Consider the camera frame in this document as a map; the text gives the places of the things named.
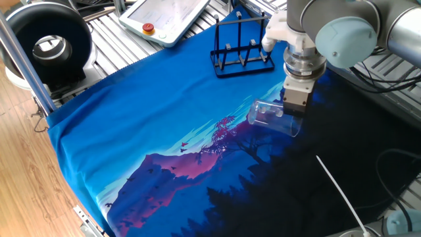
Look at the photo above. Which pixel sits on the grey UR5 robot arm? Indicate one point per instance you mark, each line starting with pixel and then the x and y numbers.
pixel 345 29

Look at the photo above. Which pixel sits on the white teach pendant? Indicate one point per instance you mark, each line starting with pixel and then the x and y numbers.
pixel 164 16

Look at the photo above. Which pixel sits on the aluminium table edge rail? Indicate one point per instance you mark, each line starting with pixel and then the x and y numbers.
pixel 388 98

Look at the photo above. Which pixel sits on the aluminium frame post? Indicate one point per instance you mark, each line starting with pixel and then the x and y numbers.
pixel 26 69

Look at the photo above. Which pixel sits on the blue landscape print cloth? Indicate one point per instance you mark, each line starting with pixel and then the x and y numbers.
pixel 148 115

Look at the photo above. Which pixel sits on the metal corner bracket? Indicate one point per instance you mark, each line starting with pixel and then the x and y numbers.
pixel 86 222

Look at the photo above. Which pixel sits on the black round duct fan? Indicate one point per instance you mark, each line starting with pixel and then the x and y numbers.
pixel 19 42

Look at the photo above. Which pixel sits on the grey Schunk gripper body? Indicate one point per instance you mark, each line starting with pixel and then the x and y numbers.
pixel 297 97

